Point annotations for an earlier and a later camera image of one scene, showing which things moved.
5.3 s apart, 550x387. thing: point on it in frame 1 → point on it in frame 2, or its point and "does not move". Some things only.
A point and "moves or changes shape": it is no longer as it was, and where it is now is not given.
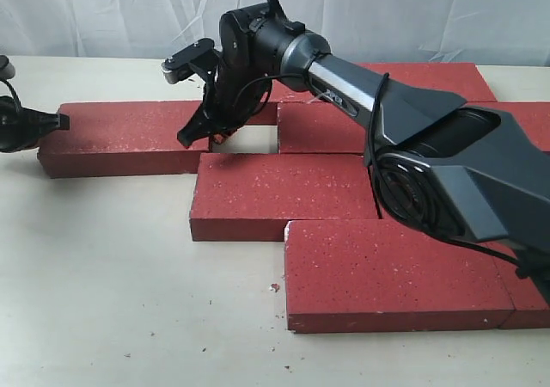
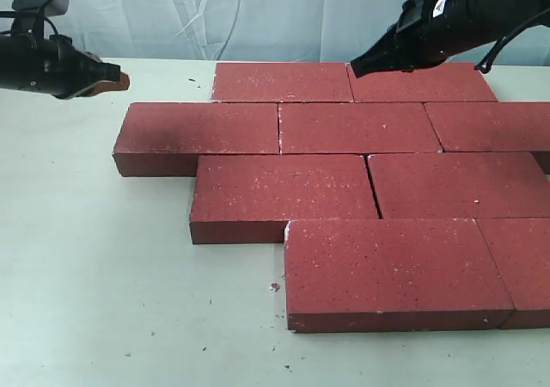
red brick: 253,196 does not move
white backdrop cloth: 367,19 does not move
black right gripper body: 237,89 → 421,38
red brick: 372,275 does not move
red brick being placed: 320,128 does not move
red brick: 122,138 moves or changes shape
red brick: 461,79 does not move
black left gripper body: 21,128 → 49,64
